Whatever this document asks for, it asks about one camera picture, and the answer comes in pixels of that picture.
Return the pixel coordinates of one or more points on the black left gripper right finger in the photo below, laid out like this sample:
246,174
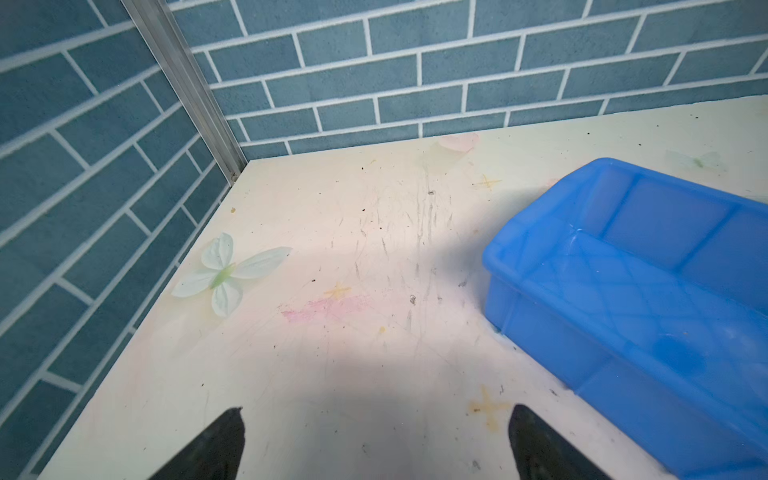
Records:
542,453

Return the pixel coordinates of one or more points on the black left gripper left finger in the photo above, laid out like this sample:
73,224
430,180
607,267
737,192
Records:
215,453

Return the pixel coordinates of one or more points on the blue plastic bin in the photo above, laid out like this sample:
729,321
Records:
646,295

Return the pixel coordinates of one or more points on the aluminium corner post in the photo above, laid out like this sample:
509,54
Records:
163,37

